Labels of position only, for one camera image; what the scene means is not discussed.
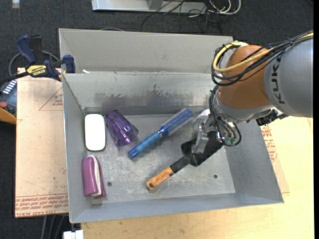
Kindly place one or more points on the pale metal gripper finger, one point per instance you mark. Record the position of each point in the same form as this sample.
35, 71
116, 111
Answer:
204, 142
195, 151

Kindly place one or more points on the blue round hairbrush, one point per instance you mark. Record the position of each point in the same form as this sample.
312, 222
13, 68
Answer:
159, 134

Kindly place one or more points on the grey metal bin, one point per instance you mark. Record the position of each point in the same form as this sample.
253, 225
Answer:
154, 183

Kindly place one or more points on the purple clear plastic cup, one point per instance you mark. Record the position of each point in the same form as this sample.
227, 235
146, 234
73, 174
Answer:
120, 128

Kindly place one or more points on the white computer mouse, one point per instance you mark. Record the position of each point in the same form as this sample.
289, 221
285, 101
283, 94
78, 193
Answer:
94, 132

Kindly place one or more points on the purple and white stapler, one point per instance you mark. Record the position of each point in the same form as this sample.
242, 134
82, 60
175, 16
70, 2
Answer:
91, 177

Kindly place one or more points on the black cylinder on white bracket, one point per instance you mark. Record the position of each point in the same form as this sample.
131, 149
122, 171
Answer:
269, 118

